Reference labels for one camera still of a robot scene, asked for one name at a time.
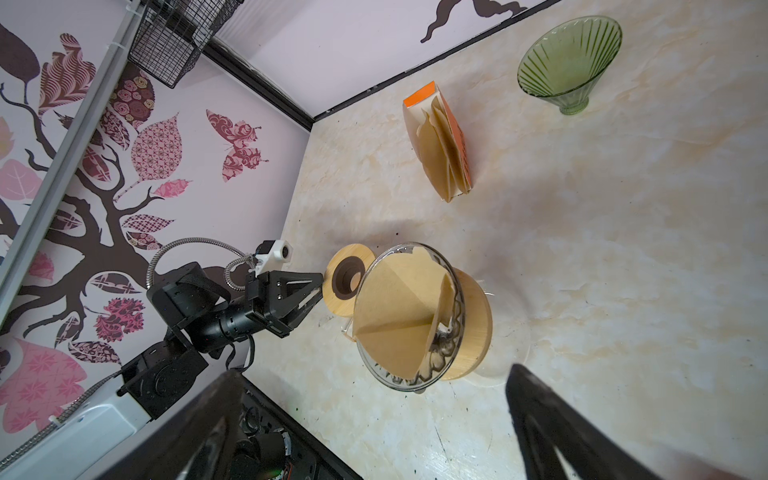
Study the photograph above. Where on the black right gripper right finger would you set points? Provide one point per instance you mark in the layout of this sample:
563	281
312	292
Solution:
549	431

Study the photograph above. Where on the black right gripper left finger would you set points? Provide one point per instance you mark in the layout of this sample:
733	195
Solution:
198	442

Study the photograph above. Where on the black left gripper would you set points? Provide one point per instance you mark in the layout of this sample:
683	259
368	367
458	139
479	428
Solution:
206	317

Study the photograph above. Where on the wooden ring dripper stand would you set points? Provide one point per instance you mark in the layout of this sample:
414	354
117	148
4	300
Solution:
343	277

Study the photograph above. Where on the clear glass server jug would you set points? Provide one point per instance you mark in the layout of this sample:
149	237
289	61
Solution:
511	337

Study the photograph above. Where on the wooden ring dripper holder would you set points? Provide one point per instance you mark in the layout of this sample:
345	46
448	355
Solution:
477	332

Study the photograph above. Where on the brown paper coffee filter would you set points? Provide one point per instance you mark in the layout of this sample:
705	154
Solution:
403	299

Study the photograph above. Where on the clear glass dripper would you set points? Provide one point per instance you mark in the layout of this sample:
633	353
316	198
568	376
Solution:
444	348

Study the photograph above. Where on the green glass dripper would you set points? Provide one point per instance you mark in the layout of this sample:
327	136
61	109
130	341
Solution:
564	65

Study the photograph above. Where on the orange glass pitcher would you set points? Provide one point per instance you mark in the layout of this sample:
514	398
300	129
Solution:
348	329

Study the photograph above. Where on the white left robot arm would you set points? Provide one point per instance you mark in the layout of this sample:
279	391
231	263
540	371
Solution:
114	409

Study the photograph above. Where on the orange coffee filter box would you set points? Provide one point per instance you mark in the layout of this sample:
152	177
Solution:
438	142

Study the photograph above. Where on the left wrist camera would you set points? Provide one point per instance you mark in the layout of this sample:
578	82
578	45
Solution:
272	255

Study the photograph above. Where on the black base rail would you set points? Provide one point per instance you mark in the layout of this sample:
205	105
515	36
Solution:
273	445

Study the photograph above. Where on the black wire basket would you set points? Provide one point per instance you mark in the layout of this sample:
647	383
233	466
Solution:
172	35

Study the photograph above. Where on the aluminium rail left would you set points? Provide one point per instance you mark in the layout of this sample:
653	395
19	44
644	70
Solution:
64	165

